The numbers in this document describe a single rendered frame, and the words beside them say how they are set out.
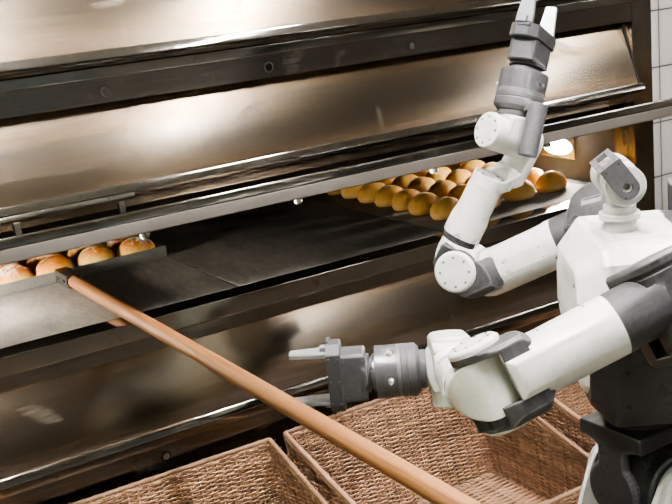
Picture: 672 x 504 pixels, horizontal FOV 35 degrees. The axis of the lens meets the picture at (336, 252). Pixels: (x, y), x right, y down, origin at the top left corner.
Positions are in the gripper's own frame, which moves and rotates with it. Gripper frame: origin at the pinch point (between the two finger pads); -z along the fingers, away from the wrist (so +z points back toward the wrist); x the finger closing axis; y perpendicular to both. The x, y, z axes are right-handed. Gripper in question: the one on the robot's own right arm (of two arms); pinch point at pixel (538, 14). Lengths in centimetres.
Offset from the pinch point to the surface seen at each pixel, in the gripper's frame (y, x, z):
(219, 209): 50, 15, 47
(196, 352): 38, 28, 73
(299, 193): 43, 0, 40
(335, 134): 48, -17, 25
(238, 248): 83, -38, 55
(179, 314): 63, 4, 70
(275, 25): 56, 3, 7
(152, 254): 99, -25, 61
